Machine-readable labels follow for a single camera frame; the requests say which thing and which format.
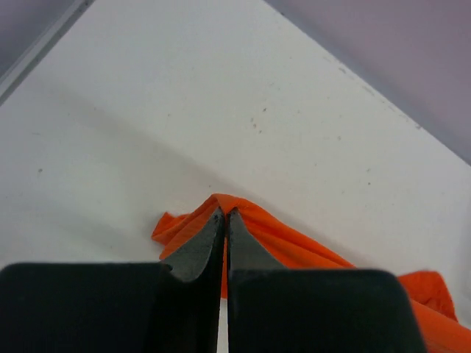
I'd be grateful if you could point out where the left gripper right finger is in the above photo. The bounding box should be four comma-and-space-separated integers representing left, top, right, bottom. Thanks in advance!
227, 210, 426, 352

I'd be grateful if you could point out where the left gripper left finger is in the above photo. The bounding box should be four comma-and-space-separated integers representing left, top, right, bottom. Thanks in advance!
1, 210, 224, 352

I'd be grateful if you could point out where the orange t shirt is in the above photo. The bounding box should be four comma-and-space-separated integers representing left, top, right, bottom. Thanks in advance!
151, 193, 470, 352

